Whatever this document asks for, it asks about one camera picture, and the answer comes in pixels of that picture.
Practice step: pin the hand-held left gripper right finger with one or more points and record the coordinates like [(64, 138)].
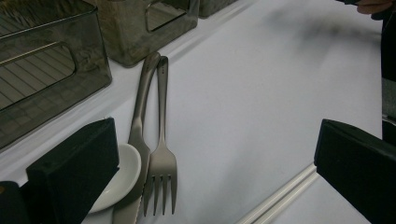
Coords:
[(358, 165)]

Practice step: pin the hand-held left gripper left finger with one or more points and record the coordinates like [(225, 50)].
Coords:
[(74, 168)]

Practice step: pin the white ceramic spoon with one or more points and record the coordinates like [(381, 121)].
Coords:
[(124, 174)]

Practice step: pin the white chopstick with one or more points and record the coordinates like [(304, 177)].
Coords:
[(280, 193), (286, 201)]

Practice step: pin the smoky clear plastic bin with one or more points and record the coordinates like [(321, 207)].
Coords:
[(46, 87)]

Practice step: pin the steel fork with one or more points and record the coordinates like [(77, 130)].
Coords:
[(162, 161)]

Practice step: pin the steel table knife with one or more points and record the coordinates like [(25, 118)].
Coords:
[(141, 102)]

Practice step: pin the mesh tray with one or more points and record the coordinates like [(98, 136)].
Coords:
[(130, 37)]

